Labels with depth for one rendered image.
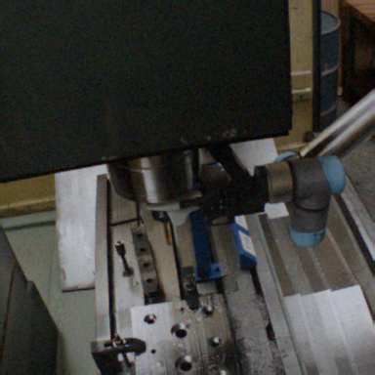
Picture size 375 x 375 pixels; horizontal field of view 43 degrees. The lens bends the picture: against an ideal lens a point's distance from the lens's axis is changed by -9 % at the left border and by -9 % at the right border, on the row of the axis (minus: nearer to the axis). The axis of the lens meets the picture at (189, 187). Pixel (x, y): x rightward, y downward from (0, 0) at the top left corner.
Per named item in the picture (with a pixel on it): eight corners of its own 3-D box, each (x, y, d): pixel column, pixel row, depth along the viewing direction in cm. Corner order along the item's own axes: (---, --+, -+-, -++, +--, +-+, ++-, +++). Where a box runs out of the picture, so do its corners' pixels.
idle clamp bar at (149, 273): (149, 240, 153) (145, 225, 149) (165, 304, 133) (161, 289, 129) (133, 243, 152) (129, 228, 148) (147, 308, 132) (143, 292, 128)
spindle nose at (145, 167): (118, 150, 94) (106, 95, 87) (204, 145, 92) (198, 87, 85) (102, 207, 82) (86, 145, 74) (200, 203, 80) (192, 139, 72)
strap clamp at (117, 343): (151, 358, 119) (141, 325, 110) (152, 369, 116) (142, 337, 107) (101, 364, 119) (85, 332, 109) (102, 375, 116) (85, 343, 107)
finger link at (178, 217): (156, 237, 87) (205, 221, 90) (151, 212, 84) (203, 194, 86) (149, 227, 90) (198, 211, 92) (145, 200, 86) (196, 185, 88)
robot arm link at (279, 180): (293, 177, 86) (281, 150, 92) (269, 181, 86) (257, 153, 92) (291, 210, 91) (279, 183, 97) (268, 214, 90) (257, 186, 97)
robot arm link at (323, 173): (345, 205, 92) (350, 169, 86) (291, 214, 91) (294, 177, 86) (331, 180, 98) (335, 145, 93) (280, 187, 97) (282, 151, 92)
